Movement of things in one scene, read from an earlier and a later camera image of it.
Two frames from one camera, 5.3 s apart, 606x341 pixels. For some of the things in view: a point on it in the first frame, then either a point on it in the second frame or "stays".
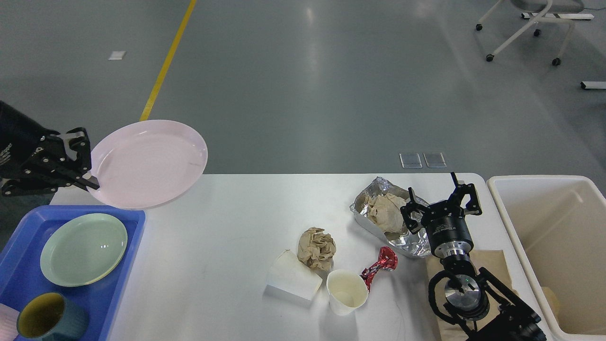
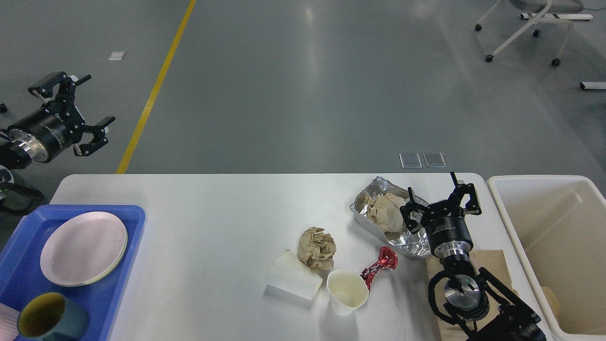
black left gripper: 54,166 → 46,131
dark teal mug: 52,317 stays
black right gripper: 448,231 stays
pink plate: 146,164 → 82,248
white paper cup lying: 290,277 stays
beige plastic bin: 557,225 stays
